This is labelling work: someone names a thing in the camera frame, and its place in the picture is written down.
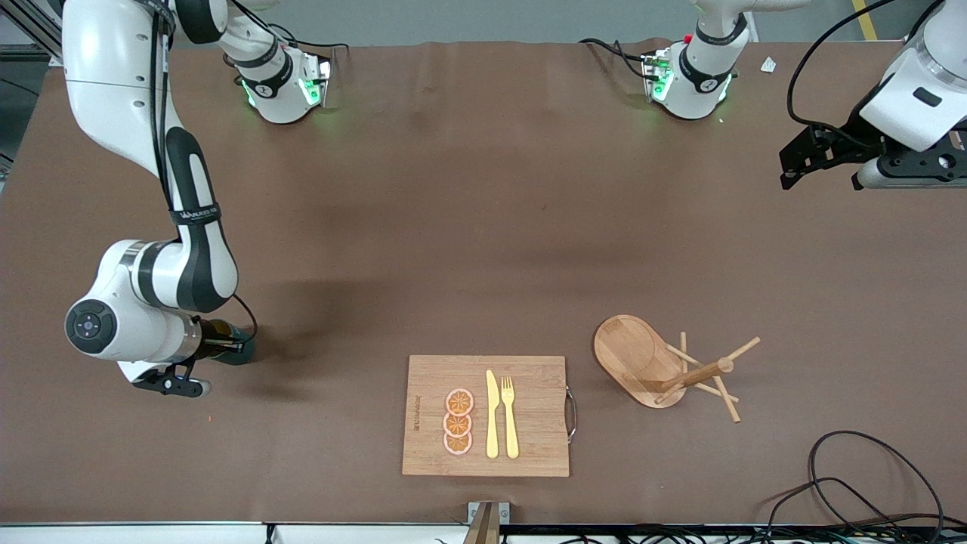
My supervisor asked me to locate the wooden mug tree stand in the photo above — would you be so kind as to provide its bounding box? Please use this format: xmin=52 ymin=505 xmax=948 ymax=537
xmin=592 ymin=314 xmax=762 ymax=424

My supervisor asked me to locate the black left base cable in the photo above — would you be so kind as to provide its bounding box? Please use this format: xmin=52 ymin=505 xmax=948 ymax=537
xmin=579 ymin=36 xmax=658 ymax=80

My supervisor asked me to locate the dark green mug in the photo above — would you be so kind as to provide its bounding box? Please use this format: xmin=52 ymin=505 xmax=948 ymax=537
xmin=198 ymin=318 xmax=256 ymax=367

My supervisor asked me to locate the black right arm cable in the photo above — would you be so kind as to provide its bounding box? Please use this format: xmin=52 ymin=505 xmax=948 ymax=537
xmin=148 ymin=0 xmax=259 ymax=345

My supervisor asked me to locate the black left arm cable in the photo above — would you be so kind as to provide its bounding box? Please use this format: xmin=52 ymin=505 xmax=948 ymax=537
xmin=786 ymin=0 xmax=904 ymax=133

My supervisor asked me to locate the black looped floor cable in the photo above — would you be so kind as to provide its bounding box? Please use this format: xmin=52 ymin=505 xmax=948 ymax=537
xmin=755 ymin=476 xmax=967 ymax=544
xmin=807 ymin=431 xmax=945 ymax=544

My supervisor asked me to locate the black base cable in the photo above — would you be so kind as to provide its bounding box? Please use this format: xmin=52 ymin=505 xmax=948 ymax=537
xmin=268 ymin=23 xmax=350 ymax=55
xmin=579 ymin=36 xmax=658 ymax=80

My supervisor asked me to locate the metal bracket with post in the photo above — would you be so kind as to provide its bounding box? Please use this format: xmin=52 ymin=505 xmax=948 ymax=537
xmin=468 ymin=501 xmax=511 ymax=544

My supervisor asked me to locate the bamboo cutting board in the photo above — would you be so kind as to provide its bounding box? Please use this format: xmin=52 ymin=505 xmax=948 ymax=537
xmin=401 ymin=354 xmax=579 ymax=478

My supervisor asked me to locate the aluminium frame profile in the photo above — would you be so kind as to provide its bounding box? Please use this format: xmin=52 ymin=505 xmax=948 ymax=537
xmin=0 ymin=0 xmax=69 ymax=66

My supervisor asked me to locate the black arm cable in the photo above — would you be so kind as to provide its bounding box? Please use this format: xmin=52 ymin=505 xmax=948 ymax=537
xmin=786 ymin=0 xmax=904 ymax=133
xmin=148 ymin=0 xmax=259 ymax=345

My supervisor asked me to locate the yellow plastic fork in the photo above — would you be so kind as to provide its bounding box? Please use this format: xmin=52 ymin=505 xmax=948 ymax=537
xmin=501 ymin=376 xmax=521 ymax=459

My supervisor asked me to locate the white table edge rail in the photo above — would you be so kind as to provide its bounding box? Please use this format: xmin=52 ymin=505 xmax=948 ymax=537
xmin=0 ymin=521 xmax=469 ymax=544

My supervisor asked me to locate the yellow plastic knife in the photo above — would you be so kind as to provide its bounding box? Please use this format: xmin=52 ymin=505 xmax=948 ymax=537
xmin=485 ymin=369 xmax=501 ymax=459

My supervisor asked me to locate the black right base cable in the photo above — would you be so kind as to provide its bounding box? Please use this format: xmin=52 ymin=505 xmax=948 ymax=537
xmin=268 ymin=23 xmax=350 ymax=55

